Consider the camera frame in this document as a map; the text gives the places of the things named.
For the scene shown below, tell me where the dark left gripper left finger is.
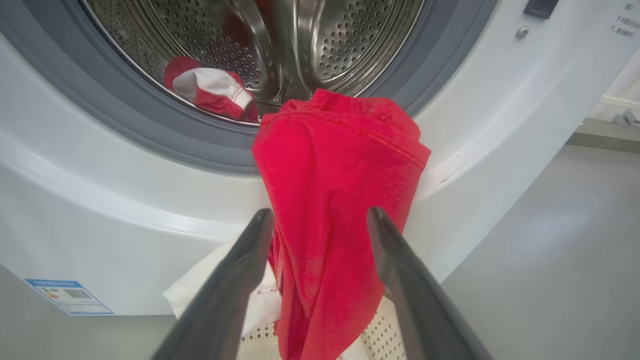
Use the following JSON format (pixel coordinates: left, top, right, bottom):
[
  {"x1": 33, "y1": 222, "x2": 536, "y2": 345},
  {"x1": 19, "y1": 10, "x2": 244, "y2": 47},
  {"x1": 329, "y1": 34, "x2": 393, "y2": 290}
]
[{"x1": 152, "y1": 208, "x2": 275, "y2": 360}]

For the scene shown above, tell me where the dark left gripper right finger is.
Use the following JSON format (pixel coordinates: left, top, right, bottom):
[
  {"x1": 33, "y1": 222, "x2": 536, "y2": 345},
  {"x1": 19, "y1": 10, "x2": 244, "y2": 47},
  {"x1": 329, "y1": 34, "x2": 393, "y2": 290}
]
[{"x1": 367, "y1": 206, "x2": 493, "y2": 360}]

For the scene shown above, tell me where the red and white garment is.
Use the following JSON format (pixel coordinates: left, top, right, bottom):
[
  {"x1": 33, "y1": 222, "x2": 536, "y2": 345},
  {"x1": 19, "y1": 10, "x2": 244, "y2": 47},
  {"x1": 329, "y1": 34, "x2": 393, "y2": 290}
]
[{"x1": 251, "y1": 88, "x2": 432, "y2": 360}]

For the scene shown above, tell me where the red garment with white trim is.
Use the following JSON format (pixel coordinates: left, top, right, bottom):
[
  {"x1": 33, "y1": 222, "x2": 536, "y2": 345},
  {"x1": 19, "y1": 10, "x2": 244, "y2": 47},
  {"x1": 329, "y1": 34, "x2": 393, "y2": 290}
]
[{"x1": 164, "y1": 56, "x2": 259, "y2": 123}]

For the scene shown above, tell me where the cream perforated basket brown rim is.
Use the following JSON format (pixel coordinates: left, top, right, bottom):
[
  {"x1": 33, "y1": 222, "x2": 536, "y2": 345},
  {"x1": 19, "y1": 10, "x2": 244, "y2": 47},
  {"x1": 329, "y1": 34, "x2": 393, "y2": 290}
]
[{"x1": 237, "y1": 295, "x2": 408, "y2": 360}]

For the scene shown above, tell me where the white front-load washing machine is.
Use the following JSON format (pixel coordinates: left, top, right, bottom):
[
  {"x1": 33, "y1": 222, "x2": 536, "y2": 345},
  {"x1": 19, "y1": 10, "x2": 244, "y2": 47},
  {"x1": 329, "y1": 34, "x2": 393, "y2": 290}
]
[{"x1": 0, "y1": 0, "x2": 640, "y2": 317}]

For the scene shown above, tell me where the blue energy label sticker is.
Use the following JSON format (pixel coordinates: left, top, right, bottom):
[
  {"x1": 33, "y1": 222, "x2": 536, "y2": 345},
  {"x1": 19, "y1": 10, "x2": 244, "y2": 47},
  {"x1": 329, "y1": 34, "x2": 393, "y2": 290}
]
[{"x1": 25, "y1": 279, "x2": 115, "y2": 316}]

